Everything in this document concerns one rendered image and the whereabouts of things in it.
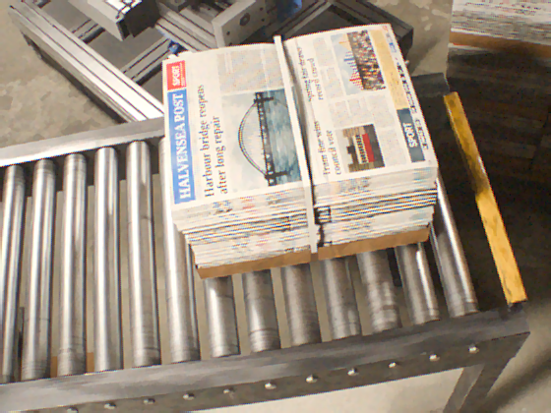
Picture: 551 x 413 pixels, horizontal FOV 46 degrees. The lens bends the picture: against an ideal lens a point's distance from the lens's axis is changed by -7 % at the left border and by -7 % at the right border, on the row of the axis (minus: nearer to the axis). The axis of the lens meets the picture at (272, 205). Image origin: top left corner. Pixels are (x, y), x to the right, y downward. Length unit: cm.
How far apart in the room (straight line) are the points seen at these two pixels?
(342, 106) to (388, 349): 37
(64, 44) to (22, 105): 34
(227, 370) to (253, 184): 30
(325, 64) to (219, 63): 16
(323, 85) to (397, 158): 17
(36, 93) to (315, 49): 175
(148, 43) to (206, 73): 132
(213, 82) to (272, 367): 44
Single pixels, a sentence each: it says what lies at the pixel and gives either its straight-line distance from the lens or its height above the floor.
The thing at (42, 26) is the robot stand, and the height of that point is 23.
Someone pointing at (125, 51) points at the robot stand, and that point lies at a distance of 237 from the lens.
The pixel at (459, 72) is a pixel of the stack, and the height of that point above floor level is 51.
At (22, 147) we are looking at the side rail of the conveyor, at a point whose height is 80.
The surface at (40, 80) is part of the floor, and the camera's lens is 273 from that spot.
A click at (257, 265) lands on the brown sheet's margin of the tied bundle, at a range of 109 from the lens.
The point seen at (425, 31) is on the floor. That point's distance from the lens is 260.
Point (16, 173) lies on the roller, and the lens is 138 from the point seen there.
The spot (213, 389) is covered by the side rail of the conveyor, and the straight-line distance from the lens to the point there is 107.
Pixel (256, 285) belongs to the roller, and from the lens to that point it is 111.
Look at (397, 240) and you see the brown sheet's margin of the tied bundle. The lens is 111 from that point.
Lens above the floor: 180
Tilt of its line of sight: 58 degrees down
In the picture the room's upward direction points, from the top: 11 degrees counter-clockwise
